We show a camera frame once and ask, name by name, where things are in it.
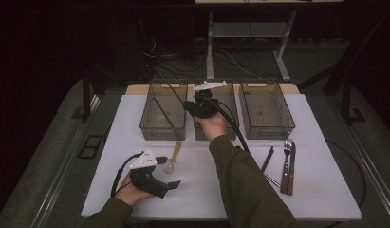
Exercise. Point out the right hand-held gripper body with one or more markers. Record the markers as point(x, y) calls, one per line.
point(205, 109)

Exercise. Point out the white metal desk frame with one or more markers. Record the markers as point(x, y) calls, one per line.
point(209, 47)

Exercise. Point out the person's right hand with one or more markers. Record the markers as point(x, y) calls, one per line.
point(214, 126)

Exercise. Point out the black metal stand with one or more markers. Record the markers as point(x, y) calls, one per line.
point(344, 95)
point(86, 101)

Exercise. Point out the black floor socket frame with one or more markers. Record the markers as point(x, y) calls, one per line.
point(88, 155)

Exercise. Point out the smoky translucent plastic bin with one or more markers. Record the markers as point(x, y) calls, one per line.
point(164, 134)
point(265, 110)
point(227, 101)

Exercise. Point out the person's left hand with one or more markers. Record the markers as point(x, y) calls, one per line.
point(131, 193)

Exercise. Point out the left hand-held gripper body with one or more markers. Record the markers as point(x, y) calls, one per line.
point(148, 182)

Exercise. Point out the aluminium rail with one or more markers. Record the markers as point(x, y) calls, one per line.
point(63, 177)
point(373, 177)

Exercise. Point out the black chopstick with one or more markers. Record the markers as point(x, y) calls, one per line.
point(267, 160)

